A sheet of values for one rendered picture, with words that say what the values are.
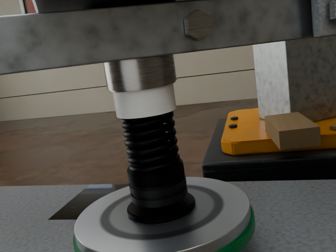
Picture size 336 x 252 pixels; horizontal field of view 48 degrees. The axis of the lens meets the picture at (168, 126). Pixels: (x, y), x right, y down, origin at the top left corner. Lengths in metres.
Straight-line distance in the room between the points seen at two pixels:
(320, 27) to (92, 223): 0.33
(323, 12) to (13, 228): 0.54
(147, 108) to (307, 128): 0.64
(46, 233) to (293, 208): 0.37
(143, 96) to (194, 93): 6.35
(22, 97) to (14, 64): 8.02
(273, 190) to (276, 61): 0.65
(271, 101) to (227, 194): 0.81
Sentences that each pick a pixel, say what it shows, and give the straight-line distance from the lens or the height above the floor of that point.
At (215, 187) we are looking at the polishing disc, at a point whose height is 0.88.
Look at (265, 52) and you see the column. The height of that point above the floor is 1.01.
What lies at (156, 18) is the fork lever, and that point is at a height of 1.10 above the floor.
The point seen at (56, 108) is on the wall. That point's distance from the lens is 7.95.
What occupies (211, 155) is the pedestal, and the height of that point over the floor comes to 0.74.
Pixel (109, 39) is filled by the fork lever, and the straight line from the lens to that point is 0.37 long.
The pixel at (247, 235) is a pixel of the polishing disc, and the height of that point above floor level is 0.86.
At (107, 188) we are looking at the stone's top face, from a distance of 0.75.
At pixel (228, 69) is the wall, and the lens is 6.59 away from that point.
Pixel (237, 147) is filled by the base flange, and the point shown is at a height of 0.76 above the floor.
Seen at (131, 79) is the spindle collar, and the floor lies 1.04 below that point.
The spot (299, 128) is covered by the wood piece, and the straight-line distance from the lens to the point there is 0.98.
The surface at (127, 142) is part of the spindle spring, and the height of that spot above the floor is 0.97.
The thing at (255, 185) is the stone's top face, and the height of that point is 0.82.
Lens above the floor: 1.07
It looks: 12 degrees down
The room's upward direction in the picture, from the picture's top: 8 degrees counter-clockwise
